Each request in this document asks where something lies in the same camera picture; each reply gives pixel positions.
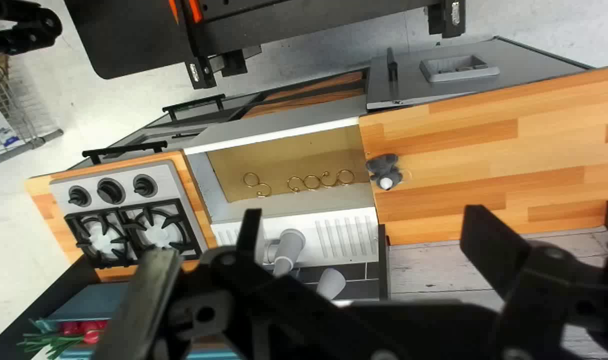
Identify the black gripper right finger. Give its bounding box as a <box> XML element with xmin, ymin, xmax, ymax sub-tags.
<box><xmin>458</xmin><ymin>198</ymin><xmax>608</xmax><ymax>360</ymax></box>

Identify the gray cabinet side panel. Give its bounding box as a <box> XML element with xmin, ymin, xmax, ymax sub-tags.
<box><xmin>364</xmin><ymin>34</ymin><xmax>593</xmax><ymax>112</ymax></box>

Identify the wooden toy kitchen countertop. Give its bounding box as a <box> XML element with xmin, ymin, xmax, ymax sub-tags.
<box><xmin>358</xmin><ymin>65</ymin><xmax>608</xmax><ymax>248</ymax></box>

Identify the black monitor stand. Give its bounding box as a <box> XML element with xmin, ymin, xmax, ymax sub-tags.
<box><xmin>62</xmin><ymin>0</ymin><xmax>468</xmax><ymax>93</ymax></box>

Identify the black stove knob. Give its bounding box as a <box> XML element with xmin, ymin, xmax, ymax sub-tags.
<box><xmin>96</xmin><ymin>176</ymin><xmax>127</xmax><ymax>206</ymax></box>
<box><xmin>66</xmin><ymin>185</ymin><xmax>92</xmax><ymax>210</ymax></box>
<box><xmin>133</xmin><ymin>172</ymin><xmax>161</xmax><ymax>200</ymax></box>

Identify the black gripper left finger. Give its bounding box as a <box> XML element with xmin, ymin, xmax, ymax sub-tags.
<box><xmin>92</xmin><ymin>209</ymin><xmax>400</xmax><ymax>360</ymax></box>

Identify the black clamp mount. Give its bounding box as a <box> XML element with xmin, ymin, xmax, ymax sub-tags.
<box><xmin>0</xmin><ymin>0</ymin><xmax>64</xmax><ymax>59</ymax></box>

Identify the wire basket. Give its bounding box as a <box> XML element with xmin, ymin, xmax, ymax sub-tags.
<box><xmin>0</xmin><ymin>52</ymin><xmax>66</xmax><ymax>170</ymax></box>

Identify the gray rectangular tray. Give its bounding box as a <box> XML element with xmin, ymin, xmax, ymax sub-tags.
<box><xmin>418</xmin><ymin>54</ymin><xmax>505</xmax><ymax>86</ymax></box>

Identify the white top rail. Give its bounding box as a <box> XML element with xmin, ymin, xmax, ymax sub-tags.
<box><xmin>183</xmin><ymin>116</ymin><xmax>362</xmax><ymax>159</ymax></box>

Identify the white ribbed drain board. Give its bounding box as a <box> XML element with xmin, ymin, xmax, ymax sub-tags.
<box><xmin>213</xmin><ymin>206</ymin><xmax>381</xmax><ymax>266</ymax></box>

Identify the black cabinet handle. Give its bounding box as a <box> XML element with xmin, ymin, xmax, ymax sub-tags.
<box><xmin>161</xmin><ymin>93</ymin><xmax>228</xmax><ymax>125</ymax></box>
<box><xmin>82</xmin><ymin>139</ymin><xmax>170</xmax><ymax>166</ymax></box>

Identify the gold S hook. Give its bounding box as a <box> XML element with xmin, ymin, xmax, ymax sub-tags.
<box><xmin>287</xmin><ymin>172</ymin><xmax>323</xmax><ymax>194</ymax></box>
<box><xmin>242</xmin><ymin>170</ymin><xmax>275</xmax><ymax>200</ymax></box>
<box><xmin>318</xmin><ymin>166</ymin><xmax>357</xmax><ymax>190</ymax></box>

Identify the black burner grate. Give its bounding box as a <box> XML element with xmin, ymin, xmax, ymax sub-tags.
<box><xmin>64</xmin><ymin>210</ymin><xmax>140</xmax><ymax>270</ymax></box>
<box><xmin>121</xmin><ymin>198</ymin><xmax>205</xmax><ymax>260</ymax></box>

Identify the teal box with vegetables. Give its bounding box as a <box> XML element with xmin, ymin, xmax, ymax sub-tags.
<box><xmin>16</xmin><ymin>285</ymin><xmax>240</xmax><ymax>360</ymax></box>

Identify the gray toy stove panel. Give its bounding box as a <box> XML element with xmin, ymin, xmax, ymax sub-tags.
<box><xmin>49</xmin><ymin>161</ymin><xmax>207</xmax><ymax>262</ymax></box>

